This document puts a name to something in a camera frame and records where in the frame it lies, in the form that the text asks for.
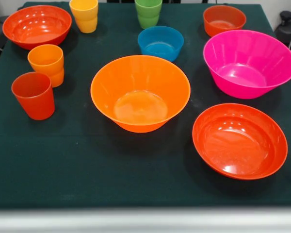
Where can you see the large orange bowl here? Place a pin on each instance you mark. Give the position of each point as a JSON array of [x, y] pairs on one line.
[[140, 104]]

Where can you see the large pink bowl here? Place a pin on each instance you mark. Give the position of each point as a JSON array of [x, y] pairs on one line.
[[245, 72]]

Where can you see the orange cup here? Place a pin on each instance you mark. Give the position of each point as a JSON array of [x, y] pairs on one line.
[[46, 60]]

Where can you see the small red bowl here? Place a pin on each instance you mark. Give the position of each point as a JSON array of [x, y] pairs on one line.
[[223, 18]]

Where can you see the blue bowl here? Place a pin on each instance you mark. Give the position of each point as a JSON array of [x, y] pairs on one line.
[[160, 38]]

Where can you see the dark green table cloth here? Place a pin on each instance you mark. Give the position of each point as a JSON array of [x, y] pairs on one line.
[[63, 157]]

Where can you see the large red bowl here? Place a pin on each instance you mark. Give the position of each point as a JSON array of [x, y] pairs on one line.
[[237, 145], [36, 36]]

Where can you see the green cup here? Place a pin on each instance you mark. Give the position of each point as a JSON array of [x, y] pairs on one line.
[[148, 19]]

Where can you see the yellow cup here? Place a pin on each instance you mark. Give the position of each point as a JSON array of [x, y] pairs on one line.
[[87, 24]]

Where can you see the red cup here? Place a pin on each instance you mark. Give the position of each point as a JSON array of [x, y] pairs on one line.
[[36, 102]]

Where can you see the black round device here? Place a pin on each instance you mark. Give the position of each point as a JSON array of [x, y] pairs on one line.
[[286, 31]]

